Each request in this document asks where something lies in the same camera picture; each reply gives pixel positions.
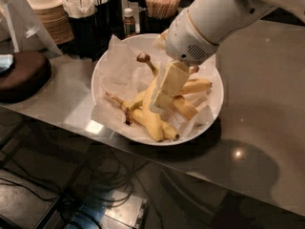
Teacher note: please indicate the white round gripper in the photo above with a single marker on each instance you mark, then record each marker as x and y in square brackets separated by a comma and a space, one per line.
[186, 39]

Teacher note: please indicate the curved yellow banana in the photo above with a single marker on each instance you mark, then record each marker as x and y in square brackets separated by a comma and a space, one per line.
[155, 126]

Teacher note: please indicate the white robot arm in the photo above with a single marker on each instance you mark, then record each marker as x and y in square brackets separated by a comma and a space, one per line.
[217, 19]

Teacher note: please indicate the short yellow banana behind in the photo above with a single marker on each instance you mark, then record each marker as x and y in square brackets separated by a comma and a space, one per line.
[182, 105]

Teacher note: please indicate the white round bowl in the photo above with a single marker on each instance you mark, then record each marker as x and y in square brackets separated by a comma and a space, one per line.
[127, 42]

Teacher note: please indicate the lower left yellow banana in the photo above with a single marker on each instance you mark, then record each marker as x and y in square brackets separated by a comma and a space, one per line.
[138, 111]

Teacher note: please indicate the white paper liner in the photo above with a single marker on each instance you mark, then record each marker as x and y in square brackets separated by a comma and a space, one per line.
[120, 70]

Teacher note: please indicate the small brown glass bottle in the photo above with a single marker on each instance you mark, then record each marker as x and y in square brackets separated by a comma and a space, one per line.
[129, 22]

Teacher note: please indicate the black cup with stirrers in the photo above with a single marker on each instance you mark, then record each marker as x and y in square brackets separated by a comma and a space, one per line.
[159, 14]

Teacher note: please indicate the black cup with cutlery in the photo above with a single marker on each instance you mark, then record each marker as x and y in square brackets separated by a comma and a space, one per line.
[109, 19]

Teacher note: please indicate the black cup with sachets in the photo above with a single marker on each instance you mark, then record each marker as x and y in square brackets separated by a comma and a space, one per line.
[81, 15]

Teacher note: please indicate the dark brown round pad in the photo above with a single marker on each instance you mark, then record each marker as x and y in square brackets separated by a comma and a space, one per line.
[29, 72]

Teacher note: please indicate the stack of paper bowls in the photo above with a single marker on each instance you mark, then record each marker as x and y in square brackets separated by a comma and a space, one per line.
[54, 18]

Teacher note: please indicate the clear plastic stand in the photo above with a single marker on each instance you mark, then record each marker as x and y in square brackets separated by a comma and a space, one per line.
[27, 32]

